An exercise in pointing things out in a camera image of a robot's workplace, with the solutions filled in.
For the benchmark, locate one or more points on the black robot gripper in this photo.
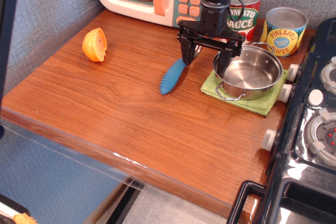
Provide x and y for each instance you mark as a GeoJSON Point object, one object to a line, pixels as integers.
{"type": "Point", "coordinates": [210, 31]}

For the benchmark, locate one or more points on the stainless steel pot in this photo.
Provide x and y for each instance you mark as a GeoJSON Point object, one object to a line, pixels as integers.
{"type": "Point", "coordinates": [249, 76]}

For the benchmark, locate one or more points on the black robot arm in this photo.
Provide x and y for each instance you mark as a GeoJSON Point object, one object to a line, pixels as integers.
{"type": "Point", "coordinates": [211, 31]}

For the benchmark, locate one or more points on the tomato sauce can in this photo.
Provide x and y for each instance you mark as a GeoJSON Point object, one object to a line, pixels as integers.
{"type": "Point", "coordinates": [245, 16]}

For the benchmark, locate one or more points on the green folded cloth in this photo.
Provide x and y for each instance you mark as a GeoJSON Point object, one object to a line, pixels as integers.
{"type": "Point", "coordinates": [260, 106]}

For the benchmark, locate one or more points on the pineapple slices can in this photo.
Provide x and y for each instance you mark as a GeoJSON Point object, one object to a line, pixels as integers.
{"type": "Point", "coordinates": [283, 30]}

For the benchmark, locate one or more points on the white stove knob middle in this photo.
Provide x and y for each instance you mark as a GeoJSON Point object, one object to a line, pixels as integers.
{"type": "Point", "coordinates": [285, 93]}

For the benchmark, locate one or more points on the white stove knob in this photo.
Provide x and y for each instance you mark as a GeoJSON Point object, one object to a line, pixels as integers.
{"type": "Point", "coordinates": [285, 93]}
{"type": "Point", "coordinates": [292, 72]}
{"type": "Point", "coordinates": [269, 139]}

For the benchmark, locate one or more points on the white stove knob upper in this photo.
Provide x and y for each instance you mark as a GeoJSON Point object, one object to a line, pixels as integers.
{"type": "Point", "coordinates": [292, 72]}

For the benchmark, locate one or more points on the white stove knob lower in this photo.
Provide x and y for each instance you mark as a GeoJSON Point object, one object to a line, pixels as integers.
{"type": "Point", "coordinates": [269, 139]}

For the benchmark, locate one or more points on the orange half toy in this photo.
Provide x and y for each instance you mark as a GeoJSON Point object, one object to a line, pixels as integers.
{"type": "Point", "coordinates": [94, 45]}

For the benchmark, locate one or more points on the black toy stove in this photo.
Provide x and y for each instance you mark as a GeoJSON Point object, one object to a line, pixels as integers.
{"type": "Point", "coordinates": [300, 185]}

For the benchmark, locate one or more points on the orange object bottom left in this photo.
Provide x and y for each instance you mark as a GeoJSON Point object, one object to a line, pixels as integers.
{"type": "Point", "coordinates": [24, 219]}

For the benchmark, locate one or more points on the blue handled fork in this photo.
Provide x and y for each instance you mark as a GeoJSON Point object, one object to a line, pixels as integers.
{"type": "Point", "coordinates": [171, 77]}

